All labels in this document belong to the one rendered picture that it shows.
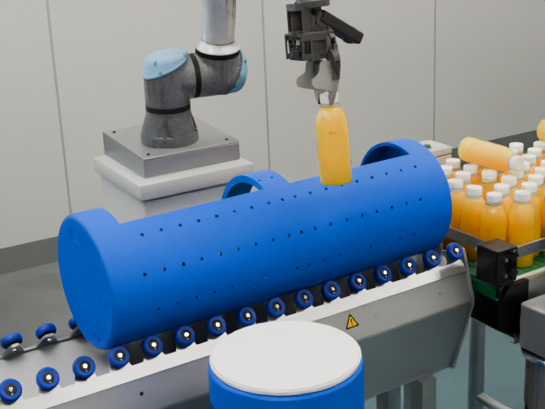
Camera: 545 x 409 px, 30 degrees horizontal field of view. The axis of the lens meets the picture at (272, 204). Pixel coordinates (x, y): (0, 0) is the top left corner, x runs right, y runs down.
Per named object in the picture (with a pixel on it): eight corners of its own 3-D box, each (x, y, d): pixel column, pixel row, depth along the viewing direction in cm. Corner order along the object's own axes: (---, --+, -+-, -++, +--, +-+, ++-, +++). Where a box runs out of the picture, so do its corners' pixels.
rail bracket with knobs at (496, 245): (469, 281, 247) (470, 241, 244) (491, 273, 251) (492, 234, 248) (499, 294, 239) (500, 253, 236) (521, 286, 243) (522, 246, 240)
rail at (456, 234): (397, 217, 277) (397, 207, 276) (400, 217, 278) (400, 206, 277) (504, 260, 245) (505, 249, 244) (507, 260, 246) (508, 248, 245)
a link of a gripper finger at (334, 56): (323, 82, 208) (317, 40, 207) (331, 81, 209) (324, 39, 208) (336, 79, 204) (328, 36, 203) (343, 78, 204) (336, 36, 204)
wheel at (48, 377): (32, 372, 196) (33, 369, 194) (53, 365, 198) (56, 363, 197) (39, 393, 195) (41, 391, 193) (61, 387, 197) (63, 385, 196)
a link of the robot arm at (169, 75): (138, 100, 265) (135, 49, 260) (187, 93, 270) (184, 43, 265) (152, 111, 255) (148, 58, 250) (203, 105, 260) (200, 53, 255)
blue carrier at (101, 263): (66, 327, 222) (49, 202, 214) (379, 236, 266) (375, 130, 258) (121, 370, 199) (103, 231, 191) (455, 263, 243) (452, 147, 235)
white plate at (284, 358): (231, 316, 202) (231, 321, 202) (190, 384, 176) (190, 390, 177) (370, 324, 196) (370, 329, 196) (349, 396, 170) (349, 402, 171)
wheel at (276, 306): (261, 302, 223) (264, 299, 221) (278, 296, 225) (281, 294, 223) (268, 320, 222) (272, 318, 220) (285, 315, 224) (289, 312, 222)
